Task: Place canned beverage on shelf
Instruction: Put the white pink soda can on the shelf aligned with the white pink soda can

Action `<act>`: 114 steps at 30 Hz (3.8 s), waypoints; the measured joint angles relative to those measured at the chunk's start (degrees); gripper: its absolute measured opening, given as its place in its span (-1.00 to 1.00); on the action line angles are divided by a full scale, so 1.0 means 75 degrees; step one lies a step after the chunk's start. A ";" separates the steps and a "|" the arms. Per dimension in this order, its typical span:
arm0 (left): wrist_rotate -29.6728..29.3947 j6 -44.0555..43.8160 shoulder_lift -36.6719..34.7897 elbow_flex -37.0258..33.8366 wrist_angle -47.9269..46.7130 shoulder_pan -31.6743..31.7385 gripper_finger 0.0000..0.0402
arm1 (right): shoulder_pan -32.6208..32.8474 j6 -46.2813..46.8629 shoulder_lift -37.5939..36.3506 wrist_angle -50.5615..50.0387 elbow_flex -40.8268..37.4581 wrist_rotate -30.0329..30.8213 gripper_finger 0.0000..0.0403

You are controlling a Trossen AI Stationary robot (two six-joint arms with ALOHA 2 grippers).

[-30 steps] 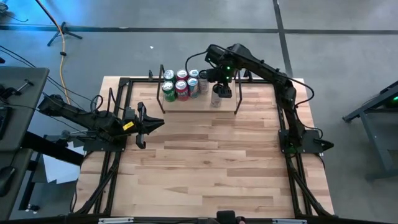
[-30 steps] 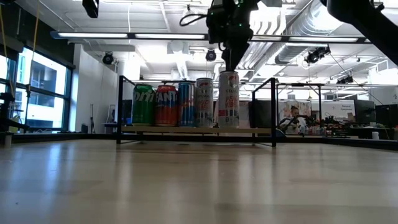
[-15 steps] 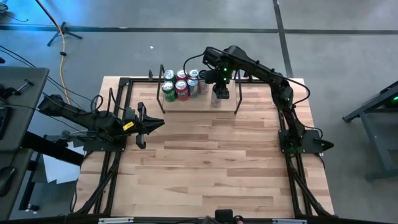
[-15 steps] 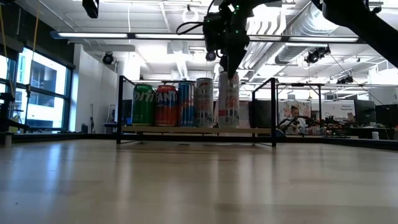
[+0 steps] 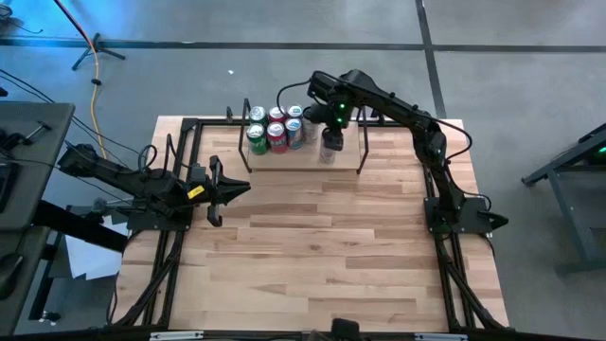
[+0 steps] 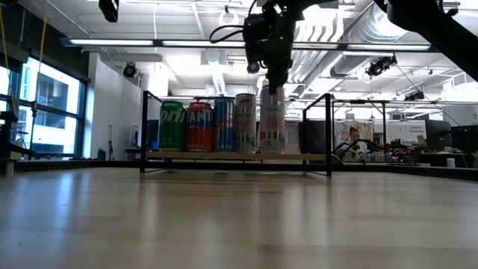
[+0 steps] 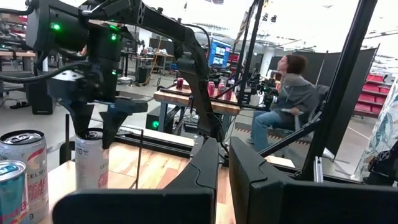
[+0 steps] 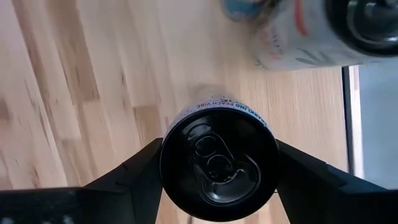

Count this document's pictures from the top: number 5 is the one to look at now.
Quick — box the black aluminium table frame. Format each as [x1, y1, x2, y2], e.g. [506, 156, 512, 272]
[106, 116, 511, 332]

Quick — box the black desk crossbar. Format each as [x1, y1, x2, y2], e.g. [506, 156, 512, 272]
[30, 198, 130, 255]

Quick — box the gray metal cart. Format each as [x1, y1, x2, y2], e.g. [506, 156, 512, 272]
[520, 121, 606, 278]

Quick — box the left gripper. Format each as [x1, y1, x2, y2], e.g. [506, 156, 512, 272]
[188, 154, 251, 227]

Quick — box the tall silver Celsius can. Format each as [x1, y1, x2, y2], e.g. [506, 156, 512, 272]
[284, 117, 304, 152]

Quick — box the gray desk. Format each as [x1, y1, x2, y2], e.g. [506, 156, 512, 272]
[0, 101, 77, 335]

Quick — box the black floor stand foot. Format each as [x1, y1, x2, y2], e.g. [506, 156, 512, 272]
[70, 31, 128, 72]

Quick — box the orange-red Fanta can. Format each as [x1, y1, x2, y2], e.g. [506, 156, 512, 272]
[266, 121, 288, 155]
[267, 105, 288, 125]

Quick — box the black keyboard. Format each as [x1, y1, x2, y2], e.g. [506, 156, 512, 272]
[0, 160, 18, 214]

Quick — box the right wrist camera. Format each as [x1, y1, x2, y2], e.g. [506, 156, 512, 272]
[302, 104, 328, 125]

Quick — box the black wire shelf rack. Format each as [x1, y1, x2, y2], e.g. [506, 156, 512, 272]
[238, 98, 371, 175]

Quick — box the black desk clamp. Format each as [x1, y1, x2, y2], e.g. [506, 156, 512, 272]
[0, 119, 54, 153]

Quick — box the black round cylinder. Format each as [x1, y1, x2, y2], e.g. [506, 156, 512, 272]
[318, 141, 338, 166]
[301, 120, 320, 146]

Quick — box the silver metal bracket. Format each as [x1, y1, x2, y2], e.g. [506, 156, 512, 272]
[414, 332, 469, 341]
[149, 330, 205, 341]

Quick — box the yellow extension cable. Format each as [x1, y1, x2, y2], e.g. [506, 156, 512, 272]
[89, 45, 111, 160]

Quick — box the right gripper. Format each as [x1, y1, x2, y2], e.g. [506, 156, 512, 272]
[307, 70, 355, 153]

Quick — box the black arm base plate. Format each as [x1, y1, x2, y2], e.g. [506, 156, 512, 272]
[126, 203, 196, 232]
[423, 195, 510, 236]

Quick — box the black device with green light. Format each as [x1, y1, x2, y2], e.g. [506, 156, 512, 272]
[585, 144, 606, 167]

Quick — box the green Sprite can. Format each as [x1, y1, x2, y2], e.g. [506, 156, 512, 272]
[248, 105, 270, 128]
[245, 123, 269, 156]

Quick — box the black computer mouse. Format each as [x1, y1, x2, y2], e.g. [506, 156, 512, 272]
[0, 253, 25, 302]

